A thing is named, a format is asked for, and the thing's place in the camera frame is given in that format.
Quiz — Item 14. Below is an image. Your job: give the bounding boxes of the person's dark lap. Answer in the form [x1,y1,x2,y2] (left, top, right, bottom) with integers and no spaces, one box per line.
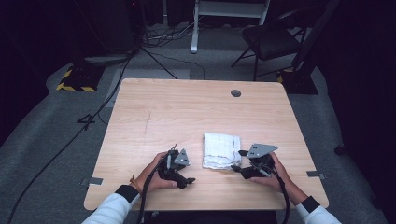
[141,210,278,224]

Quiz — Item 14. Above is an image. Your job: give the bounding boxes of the black stand base striped tape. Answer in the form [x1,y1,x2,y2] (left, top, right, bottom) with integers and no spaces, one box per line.
[55,63,106,93]

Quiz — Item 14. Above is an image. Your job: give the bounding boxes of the white towel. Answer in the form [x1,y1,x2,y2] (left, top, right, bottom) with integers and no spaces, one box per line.
[202,132,243,171]

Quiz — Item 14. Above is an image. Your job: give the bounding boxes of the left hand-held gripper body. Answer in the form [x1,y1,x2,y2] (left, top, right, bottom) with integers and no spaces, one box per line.
[157,147,191,185]

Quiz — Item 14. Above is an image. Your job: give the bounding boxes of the black slanted stand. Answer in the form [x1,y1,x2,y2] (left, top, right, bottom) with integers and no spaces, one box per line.
[276,0,343,96]

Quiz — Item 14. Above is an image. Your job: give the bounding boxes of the person's right hand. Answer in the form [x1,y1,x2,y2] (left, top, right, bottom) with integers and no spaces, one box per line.
[248,151,292,192]

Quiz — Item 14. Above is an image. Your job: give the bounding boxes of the grey tape strip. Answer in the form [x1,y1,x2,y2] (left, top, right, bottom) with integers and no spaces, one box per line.
[80,175,104,188]
[305,170,328,181]

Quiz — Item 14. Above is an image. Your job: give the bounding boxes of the white metal desk frame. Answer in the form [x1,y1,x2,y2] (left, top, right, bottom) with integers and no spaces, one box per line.
[189,0,272,55]

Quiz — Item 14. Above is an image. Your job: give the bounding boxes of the orange bracelet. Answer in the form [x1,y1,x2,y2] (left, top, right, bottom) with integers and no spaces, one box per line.
[128,174,143,196]

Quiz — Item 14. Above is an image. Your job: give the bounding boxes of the hand-held gripper cable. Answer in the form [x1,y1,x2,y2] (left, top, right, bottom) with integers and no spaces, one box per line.
[136,145,177,224]
[270,167,291,224]

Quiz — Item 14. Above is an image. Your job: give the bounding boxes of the thin black floor cable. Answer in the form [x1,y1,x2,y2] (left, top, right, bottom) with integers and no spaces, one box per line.
[139,46,206,81]

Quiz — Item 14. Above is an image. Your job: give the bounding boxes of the bundle of floor cables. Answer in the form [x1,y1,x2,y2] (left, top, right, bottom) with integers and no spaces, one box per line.
[142,21,201,49]

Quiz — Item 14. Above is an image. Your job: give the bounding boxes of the right hand-held gripper cable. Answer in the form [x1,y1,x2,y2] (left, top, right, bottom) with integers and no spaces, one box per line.
[270,167,291,224]

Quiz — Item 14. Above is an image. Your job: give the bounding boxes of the long black floor cable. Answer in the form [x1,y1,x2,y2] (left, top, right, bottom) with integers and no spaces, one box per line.
[6,57,134,224]

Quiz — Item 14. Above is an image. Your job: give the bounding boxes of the person's left hand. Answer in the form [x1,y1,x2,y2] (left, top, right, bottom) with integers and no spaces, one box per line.
[136,151,178,194]

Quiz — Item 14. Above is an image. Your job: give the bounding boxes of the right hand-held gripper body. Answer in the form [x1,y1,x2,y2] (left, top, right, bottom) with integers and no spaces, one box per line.
[247,143,279,180]

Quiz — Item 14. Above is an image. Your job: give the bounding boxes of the black equipment case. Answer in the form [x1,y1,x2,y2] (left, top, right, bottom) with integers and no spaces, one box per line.
[70,0,145,60]

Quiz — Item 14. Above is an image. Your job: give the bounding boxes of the left hand-held gripper cable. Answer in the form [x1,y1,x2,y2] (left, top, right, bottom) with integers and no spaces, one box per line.
[136,145,177,224]

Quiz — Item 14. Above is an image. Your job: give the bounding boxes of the black folding chair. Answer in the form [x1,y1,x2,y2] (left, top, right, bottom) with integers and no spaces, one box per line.
[230,8,310,82]

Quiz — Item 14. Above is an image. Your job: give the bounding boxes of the small black round object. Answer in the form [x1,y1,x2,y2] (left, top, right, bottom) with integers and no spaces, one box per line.
[333,143,347,157]

